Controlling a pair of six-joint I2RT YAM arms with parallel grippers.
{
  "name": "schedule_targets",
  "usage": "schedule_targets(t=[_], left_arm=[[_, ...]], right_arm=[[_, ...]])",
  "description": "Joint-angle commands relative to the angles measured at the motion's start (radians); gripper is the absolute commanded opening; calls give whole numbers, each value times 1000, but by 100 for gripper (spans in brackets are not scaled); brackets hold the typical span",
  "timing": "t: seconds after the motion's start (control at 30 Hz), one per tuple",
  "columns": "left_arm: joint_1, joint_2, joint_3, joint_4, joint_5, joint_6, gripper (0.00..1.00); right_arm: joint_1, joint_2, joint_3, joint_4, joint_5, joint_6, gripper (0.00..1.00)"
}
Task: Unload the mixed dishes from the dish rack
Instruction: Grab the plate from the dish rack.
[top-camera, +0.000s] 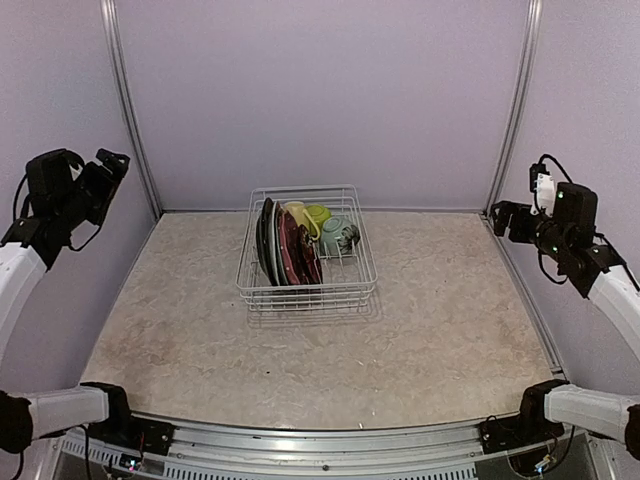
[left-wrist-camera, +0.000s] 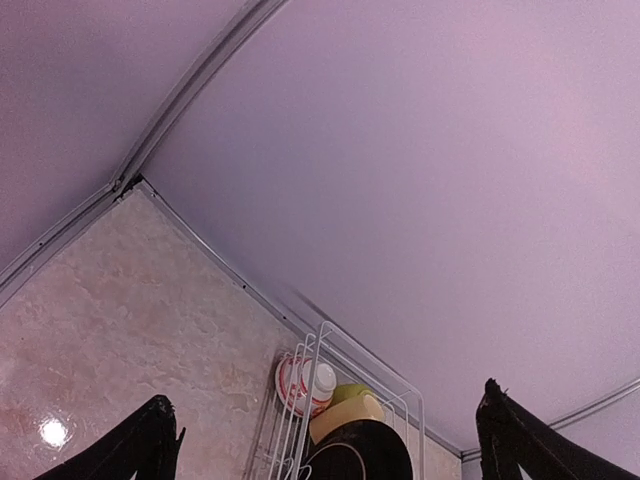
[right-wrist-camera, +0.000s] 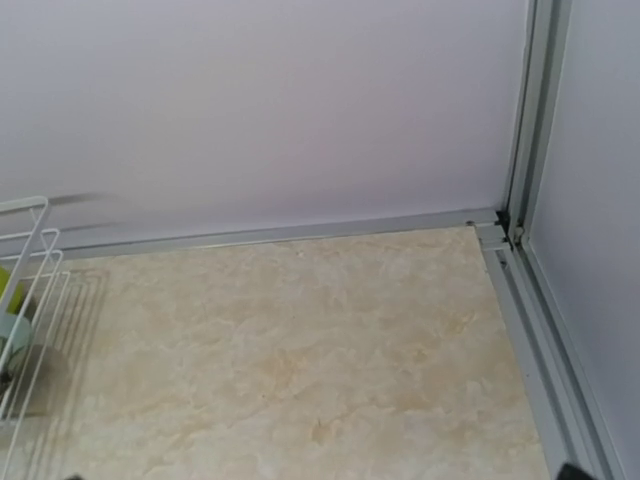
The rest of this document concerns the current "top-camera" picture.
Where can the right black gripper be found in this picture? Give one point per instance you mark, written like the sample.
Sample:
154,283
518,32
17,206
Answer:
518,233

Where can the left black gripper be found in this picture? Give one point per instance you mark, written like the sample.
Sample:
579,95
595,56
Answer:
107,182

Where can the black rimmed striped plate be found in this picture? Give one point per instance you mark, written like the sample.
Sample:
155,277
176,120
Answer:
261,245

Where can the pink polka dot plate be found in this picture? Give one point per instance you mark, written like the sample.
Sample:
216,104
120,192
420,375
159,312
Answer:
288,235

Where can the grey red wave plate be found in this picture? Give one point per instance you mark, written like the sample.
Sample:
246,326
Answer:
273,249

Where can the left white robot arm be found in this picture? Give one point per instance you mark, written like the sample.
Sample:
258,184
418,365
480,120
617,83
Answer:
41,229

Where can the light blue floral bowl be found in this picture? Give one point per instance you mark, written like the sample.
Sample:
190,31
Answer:
339,236

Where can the lime green bowl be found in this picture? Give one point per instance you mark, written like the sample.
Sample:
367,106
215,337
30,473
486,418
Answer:
319,213

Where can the pale yellow mug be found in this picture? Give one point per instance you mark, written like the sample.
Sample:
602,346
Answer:
302,216

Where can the dark red black plate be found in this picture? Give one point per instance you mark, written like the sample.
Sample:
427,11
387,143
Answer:
311,266

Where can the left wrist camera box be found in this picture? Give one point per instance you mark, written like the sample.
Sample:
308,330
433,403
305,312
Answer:
49,174

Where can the left aluminium corner post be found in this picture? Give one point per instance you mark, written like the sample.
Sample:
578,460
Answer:
109,14

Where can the aluminium corner post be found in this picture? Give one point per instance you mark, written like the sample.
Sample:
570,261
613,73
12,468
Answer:
518,102
109,14

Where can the white wire dish rack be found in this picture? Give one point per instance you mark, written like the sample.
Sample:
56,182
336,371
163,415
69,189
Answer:
348,281

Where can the right aluminium corner post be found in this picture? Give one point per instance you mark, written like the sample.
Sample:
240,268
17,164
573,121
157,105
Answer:
518,102

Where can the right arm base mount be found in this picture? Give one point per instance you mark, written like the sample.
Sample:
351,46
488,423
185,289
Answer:
512,432

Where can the aluminium front rail frame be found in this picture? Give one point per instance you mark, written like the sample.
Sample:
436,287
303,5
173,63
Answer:
199,450

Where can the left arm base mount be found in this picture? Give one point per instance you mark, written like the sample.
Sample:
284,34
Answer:
140,434

